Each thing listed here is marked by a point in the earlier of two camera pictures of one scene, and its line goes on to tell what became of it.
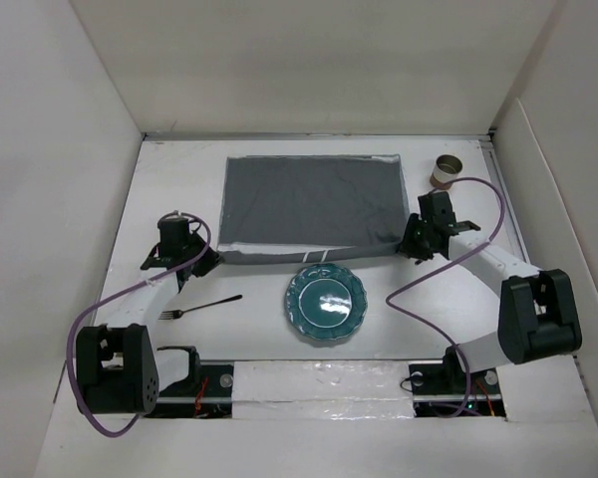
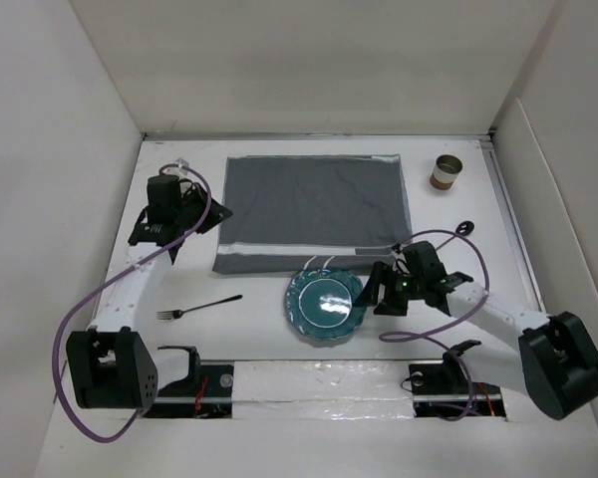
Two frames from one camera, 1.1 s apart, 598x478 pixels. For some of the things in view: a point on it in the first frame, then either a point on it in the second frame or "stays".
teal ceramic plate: (326, 301) stays
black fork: (174, 314) stays
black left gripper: (209, 260) → (216, 214)
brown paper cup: (447, 168) stays
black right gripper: (408, 245) → (380, 274)
